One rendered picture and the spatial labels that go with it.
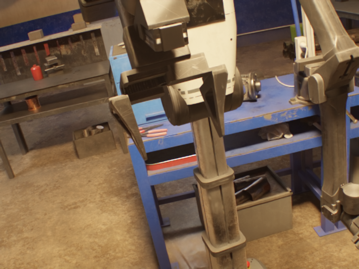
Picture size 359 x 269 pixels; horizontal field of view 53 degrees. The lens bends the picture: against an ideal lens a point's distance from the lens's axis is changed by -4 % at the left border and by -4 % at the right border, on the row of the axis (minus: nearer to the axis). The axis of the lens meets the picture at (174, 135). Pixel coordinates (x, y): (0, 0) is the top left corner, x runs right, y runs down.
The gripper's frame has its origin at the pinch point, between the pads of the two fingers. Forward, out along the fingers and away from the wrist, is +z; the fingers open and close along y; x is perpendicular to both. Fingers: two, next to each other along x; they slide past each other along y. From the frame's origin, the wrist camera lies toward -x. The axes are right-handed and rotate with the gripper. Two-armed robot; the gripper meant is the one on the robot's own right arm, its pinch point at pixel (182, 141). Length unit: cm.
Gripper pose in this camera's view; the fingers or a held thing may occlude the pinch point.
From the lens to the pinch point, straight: 45.1
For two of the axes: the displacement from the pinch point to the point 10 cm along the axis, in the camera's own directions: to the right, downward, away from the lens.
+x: -1.6, 1.5, 9.8
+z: 3.0, 9.5, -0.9
